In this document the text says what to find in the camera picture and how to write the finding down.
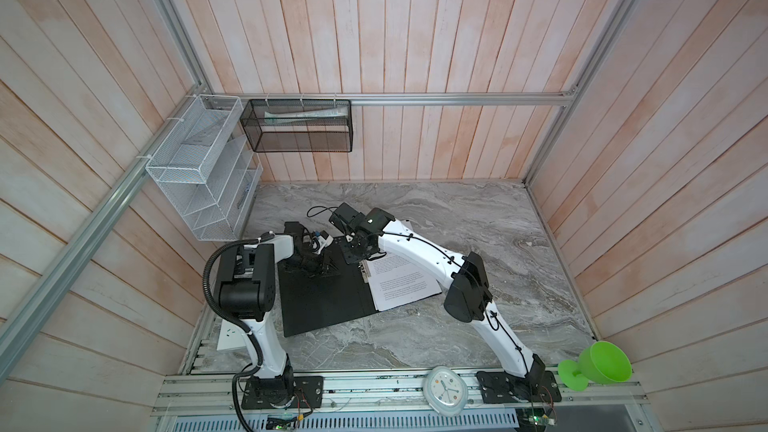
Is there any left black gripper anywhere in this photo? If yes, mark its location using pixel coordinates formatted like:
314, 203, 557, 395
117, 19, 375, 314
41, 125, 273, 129
278, 249, 342, 279

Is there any blue black file folder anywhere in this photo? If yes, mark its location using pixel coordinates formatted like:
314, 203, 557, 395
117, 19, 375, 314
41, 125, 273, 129
278, 237, 379, 337

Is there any white printed paper stack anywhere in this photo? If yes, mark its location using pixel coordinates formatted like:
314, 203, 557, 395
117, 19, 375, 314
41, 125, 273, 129
366, 253, 442, 312

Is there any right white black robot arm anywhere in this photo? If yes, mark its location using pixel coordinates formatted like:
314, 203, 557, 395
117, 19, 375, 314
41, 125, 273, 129
329, 203, 546, 401

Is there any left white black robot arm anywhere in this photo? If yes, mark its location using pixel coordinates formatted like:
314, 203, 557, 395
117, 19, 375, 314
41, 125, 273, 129
203, 222, 340, 408

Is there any metal folder clip bar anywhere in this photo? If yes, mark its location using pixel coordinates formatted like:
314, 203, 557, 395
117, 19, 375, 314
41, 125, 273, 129
358, 261, 371, 283

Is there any white round clock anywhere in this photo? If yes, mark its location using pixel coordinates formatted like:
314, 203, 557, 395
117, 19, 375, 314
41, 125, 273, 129
422, 366, 468, 417

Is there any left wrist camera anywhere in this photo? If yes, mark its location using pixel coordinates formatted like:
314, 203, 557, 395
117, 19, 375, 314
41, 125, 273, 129
310, 231, 333, 255

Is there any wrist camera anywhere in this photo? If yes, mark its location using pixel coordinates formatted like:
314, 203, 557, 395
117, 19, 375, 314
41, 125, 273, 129
310, 231, 333, 255
329, 202, 365, 235

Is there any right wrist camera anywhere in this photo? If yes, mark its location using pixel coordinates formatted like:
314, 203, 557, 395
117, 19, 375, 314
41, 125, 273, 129
329, 202, 365, 235

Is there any black corrugated cable conduit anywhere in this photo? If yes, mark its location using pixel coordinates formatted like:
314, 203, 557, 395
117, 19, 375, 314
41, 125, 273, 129
202, 238, 268, 432

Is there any white wall socket plate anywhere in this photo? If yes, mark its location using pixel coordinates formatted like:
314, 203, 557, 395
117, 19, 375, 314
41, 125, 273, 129
216, 320, 246, 352

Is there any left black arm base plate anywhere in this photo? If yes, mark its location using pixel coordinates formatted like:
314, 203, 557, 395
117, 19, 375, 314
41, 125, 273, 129
241, 375, 324, 411

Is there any black mesh wall basket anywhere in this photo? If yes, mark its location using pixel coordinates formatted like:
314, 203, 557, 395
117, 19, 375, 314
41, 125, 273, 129
240, 98, 354, 153

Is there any white wire mesh shelf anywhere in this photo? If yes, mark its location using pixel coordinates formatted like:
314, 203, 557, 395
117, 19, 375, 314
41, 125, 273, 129
147, 95, 263, 242

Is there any aluminium front rail frame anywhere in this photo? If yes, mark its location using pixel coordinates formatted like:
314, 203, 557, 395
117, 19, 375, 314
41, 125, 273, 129
149, 368, 661, 431

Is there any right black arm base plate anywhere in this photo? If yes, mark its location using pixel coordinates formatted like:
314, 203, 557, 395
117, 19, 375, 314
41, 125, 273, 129
475, 371, 562, 404

